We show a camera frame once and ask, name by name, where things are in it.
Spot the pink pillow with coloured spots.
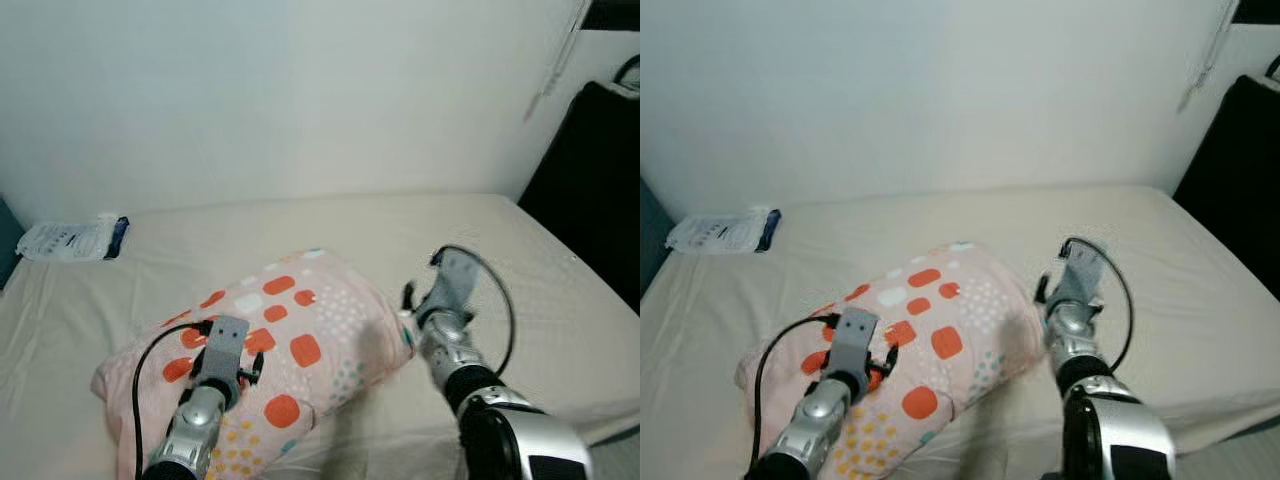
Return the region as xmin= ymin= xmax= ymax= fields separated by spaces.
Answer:
xmin=735 ymin=240 xmax=1051 ymax=480
xmin=92 ymin=248 xmax=419 ymax=480

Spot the bed with beige sheet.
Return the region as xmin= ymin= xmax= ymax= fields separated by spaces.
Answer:
xmin=640 ymin=183 xmax=1280 ymax=480
xmin=0 ymin=193 xmax=641 ymax=480

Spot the white plastic packet blue edge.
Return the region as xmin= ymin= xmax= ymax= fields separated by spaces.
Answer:
xmin=665 ymin=207 xmax=783 ymax=256
xmin=15 ymin=213 xmax=131 ymax=264

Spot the dark teal panel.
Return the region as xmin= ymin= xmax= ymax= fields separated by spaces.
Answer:
xmin=640 ymin=180 xmax=676 ymax=301
xmin=0 ymin=195 xmax=26 ymax=291

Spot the dark window opening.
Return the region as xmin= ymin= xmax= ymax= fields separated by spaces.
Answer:
xmin=1232 ymin=0 xmax=1280 ymax=26
xmin=583 ymin=0 xmax=641 ymax=31

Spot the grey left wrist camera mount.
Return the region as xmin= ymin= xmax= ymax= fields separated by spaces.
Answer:
xmin=195 ymin=315 xmax=251 ymax=386
xmin=828 ymin=307 xmax=881 ymax=376

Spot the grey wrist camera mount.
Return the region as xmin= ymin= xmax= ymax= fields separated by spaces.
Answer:
xmin=430 ymin=248 xmax=481 ymax=316
xmin=1055 ymin=240 xmax=1106 ymax=306
xmin=828 ymin=307 xmax=881 ymax=376
xmin=195 ymin=315 xmax=251 ymax=386

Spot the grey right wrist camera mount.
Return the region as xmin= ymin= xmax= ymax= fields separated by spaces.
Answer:
xmin=1055 ymin=240 xmax=1106 ymax=306
xmin=430 ymin=248 xmax=481 ymax=316

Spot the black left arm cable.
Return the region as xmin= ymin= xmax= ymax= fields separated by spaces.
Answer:
xmin=753 ymin=313 xmax=841 ymax=466
xmin=132 ymin=320 xmax=213 ymax=471

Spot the white hanging wall rod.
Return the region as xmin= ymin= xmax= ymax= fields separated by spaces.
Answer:
xmin=535 ymin=0 xmax=593 ymax=101
xmin=1183 ymin=0 xmax=1237 ymax=101

